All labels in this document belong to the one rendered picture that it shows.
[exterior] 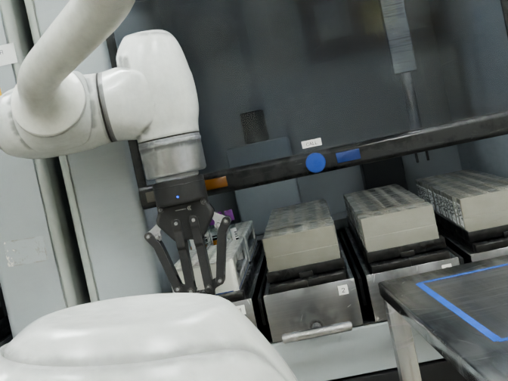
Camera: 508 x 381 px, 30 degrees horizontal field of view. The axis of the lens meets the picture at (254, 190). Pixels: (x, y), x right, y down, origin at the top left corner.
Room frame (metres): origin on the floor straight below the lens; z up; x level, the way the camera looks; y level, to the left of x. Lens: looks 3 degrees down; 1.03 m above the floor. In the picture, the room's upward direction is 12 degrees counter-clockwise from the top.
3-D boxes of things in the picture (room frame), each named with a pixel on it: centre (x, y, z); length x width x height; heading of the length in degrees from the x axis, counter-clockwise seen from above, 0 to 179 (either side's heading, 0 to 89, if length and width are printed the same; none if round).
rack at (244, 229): (1.88, 0.07, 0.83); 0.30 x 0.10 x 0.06; 177
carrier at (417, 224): (1.44, -0.21, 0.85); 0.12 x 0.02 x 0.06; 86
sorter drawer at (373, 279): (1.68, -0.22, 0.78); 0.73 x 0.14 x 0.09; 177
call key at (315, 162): (1.42, -0.10, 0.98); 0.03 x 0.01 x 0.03; 87
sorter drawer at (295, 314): (1.69, -0.07, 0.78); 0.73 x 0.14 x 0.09; 177
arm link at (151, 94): (1.37, 0.12, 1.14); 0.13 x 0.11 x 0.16; 90
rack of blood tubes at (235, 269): (1.56, 0.09, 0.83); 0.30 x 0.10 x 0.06; 177
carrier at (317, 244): (1.45, -0.05, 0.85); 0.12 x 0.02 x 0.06; 87
